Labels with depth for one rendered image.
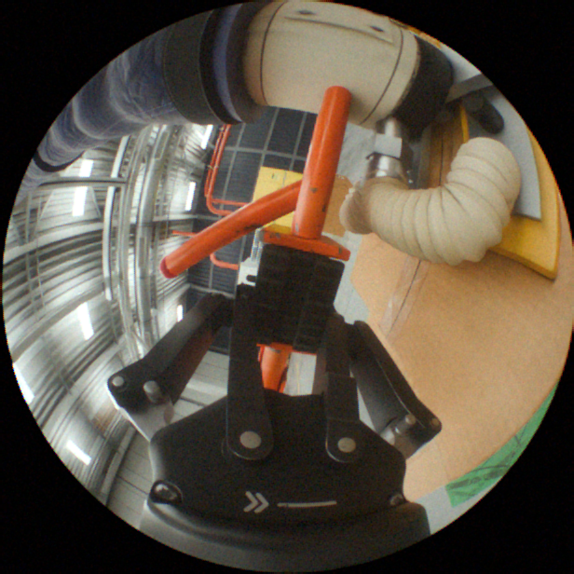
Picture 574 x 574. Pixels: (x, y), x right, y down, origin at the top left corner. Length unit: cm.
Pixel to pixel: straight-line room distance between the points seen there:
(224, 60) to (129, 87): 9
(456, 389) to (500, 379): 4
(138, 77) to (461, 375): 35
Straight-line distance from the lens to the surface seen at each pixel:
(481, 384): 16
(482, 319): 17
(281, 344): 15
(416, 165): 20
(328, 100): 17
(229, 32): 16
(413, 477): 81
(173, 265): 19
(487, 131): 18
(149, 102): 22
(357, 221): 19
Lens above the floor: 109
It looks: 4 degrees down
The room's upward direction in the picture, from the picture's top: 78 degrees counter-clockwise
